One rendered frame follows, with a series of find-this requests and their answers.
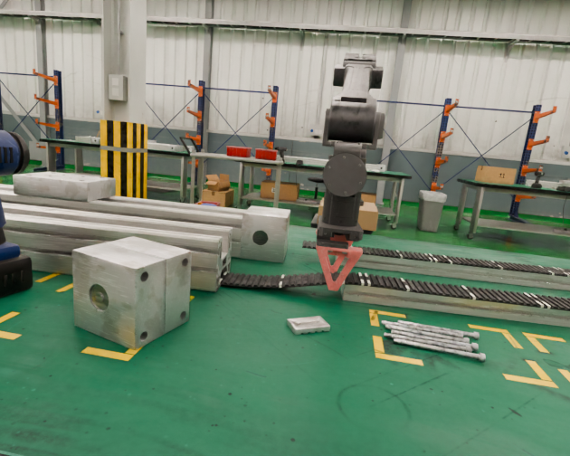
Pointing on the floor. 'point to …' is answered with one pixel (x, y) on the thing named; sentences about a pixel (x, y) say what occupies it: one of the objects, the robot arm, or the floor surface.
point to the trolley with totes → (236, 160)
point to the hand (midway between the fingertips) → (332, 277)
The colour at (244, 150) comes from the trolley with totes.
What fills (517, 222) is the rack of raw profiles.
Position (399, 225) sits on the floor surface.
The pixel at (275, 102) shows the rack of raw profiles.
